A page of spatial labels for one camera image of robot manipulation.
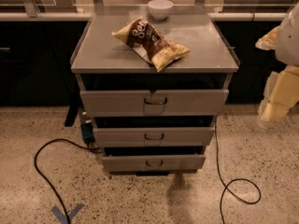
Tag blue tape floor marker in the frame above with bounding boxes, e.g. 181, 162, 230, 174
51, 203, 84, 224

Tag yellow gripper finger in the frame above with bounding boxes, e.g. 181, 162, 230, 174
255, 26, 279, 50
257, 66, 299, 129

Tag black left floor cable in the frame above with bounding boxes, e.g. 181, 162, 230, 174
33, 138, 103, 224

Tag grey middle drawer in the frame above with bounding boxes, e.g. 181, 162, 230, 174
93, 127, 214, 147

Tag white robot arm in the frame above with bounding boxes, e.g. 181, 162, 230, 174
255, 4, 299, 128

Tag white bowl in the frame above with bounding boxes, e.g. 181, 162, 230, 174
148, 0, 174, 21

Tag grey drawer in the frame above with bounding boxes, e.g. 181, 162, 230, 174
102, 154, 206, 173
80, 90, 229, 117
93, 127, 214, 147

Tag grey top drawer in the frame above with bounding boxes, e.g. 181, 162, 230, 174
80, 90, 229, 117

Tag black floor cable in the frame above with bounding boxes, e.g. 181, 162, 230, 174
214, 121, 262, 224
33, 138, 103, 224

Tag yellow brown chip bag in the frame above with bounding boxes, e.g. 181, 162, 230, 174
111, 17, 190, 72

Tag grey drawer cabinet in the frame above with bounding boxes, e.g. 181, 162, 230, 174
69, 4, 241, 176

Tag black right floor cable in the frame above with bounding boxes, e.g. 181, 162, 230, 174
214, 121, 262, 224

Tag grey bottom drawer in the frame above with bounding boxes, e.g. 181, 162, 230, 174
102, 154, 206, 173

